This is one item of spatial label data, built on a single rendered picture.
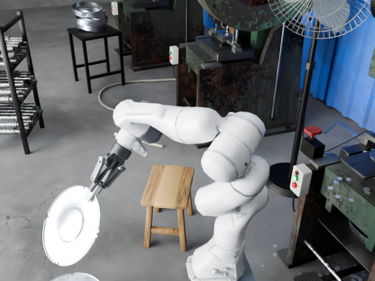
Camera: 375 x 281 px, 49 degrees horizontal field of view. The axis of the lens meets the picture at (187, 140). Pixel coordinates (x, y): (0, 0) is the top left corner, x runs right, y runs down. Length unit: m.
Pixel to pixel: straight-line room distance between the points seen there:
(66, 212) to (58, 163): 1.51
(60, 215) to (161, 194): 0.68
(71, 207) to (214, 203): 0.56
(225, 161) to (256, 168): 0.12
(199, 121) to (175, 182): 1.16
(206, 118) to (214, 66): 1.86
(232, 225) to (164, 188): 0.81
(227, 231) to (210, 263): 0.16
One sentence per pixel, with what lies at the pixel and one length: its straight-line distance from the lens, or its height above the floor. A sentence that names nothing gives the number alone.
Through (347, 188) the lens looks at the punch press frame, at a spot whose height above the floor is 0.63.
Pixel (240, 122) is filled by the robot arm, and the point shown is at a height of 1.14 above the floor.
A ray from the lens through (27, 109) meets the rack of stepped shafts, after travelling 3.32.
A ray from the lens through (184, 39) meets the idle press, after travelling 4.77.
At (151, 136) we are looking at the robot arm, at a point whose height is 0.97.
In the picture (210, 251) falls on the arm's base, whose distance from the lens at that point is 1.55.
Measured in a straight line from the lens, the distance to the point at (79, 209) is 1.57.
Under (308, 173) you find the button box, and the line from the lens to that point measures 1.89.
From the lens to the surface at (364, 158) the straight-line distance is 1.78.
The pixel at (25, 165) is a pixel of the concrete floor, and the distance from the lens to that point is 3.15.
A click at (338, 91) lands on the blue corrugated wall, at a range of 3.90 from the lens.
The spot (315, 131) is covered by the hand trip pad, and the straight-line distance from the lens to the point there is 1.94.
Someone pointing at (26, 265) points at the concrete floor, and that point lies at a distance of 2.39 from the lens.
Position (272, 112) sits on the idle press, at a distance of 3.34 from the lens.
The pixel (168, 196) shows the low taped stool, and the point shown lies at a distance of 2.14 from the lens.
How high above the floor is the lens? 1.67
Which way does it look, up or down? 31 degrees down
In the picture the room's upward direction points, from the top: 1 degrees clockwise
